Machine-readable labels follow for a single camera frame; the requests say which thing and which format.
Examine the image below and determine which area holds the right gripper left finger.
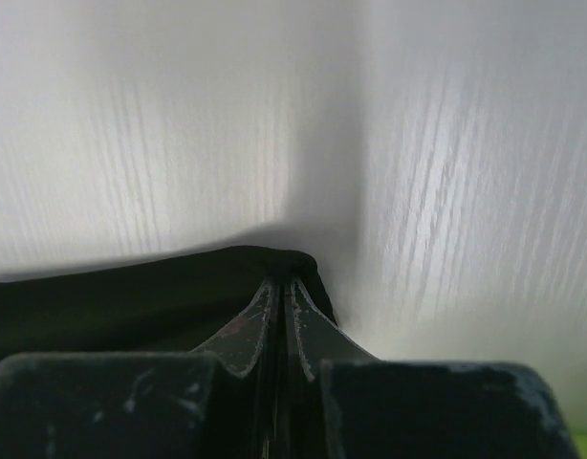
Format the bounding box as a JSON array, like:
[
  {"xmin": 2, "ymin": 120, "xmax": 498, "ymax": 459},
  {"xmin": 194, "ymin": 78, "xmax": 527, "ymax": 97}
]
[{"xmin": 0, "ymin": 281, "xmax": 279, "ymax": 458}]

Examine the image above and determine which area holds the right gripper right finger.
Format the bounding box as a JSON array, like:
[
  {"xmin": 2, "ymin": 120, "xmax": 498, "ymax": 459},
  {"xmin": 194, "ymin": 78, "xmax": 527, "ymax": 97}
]
[{"xmin": 282, "ymin": 279, "xmax": 578, "ymax": 458}]

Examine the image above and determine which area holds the black t shirt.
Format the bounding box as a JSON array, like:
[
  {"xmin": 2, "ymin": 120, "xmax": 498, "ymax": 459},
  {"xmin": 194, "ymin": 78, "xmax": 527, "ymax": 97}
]
[{"xmin": 0, "ymin": 246, "xmax": 334, "ymax": 360}]

